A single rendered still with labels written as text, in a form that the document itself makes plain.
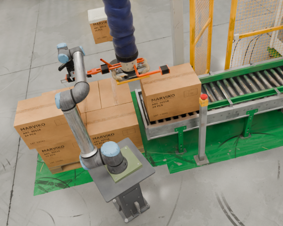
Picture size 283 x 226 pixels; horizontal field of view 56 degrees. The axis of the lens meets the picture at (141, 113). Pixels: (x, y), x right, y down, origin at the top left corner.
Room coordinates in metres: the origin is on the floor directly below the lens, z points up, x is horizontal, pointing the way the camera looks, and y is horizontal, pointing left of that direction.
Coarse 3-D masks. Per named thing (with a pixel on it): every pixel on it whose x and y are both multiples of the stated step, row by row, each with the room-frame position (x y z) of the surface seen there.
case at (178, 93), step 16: (144, 80) 2.36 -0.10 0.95; (160, 80) 2.31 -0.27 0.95; (176, 80) 2.26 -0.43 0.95; (192, 80) 2.21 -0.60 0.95; (144, 96) 2.26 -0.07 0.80; (160, 96) 2.11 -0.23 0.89; (176, 96) 2.12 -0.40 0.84; (192, 96) 2.13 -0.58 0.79; (160, 112) 2.11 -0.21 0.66; (176, 112) 2.12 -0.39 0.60
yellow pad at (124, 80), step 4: (140, 72) 2.26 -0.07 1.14; (124, 76) 2.21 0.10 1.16; (136, 76) 2.21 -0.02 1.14; (144, 76) 2.19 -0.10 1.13; (148, 76) 2.19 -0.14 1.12; (116, 80) 2.21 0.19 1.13; (120, 80) 2.19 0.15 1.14; (124, 80) 2.18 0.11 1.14; (128, 80) 2.17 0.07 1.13; (132, 80) 2.17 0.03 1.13
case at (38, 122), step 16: (48, 96) 2.40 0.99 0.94; (16, 112) 2.23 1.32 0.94; (32, 112) 2.18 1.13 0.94; (48, 112) 2.13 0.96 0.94; (16, 128) 2.02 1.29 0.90; (32, 128) 2.03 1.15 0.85; (48, 128) 2.04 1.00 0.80; (64, 128) 2.06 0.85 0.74; (32, 144) 2.02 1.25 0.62; (48, 144) 2.04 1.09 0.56
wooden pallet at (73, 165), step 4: (140, 148) 2.10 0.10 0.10; (64, 164) 2.04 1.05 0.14; (68, 164) 2.04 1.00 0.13; (72, 164) 2.11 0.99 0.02; (76, 164) 2.10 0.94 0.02; (80, 164) 2.09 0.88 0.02; (52, 168) 2.03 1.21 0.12; (56, 168) 2.03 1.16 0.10; (60, 168) 2.04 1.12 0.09; (64, 168) 2.07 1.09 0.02; (68, 168) 2.06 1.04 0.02; (72, 168) 2.05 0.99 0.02; (76, 168) 2.05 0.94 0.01; (52, 172) 2.03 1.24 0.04; (56, 172) 2.03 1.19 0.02; (60, 172) 2.03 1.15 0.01
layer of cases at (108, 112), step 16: (112, 80) 3.01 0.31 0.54; (96, 96) 2.73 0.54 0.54; (112, 96) 2.67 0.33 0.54; (128, 96) 2.61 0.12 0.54; (80, 112) 2.48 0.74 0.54; (96, 112) 2.43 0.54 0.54; (112, 112) 2.38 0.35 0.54; (128, 112) 2.33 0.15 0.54; (96, 128) 2.16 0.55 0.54; (112, 128) 2.11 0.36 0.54; (128, 128) 2.10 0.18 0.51; (64, 144) 2.05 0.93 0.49; (96, 144) 2.07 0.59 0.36; (48, 160) 2.03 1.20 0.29; (64, 160) 2.04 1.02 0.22
